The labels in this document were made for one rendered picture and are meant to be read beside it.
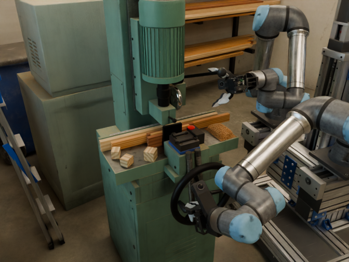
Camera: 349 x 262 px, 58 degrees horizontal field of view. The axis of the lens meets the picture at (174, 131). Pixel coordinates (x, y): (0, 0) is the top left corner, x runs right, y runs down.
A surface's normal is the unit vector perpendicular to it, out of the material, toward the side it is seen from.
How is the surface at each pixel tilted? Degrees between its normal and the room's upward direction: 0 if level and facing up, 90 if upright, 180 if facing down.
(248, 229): 60
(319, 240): 0
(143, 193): 90
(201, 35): 90
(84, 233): 0
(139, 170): 90
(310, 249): 0
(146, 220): 90
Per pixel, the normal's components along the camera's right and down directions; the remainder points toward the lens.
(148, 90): 0.47, 0.42
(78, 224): 0.00, -0.88
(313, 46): -0.80, 0.29
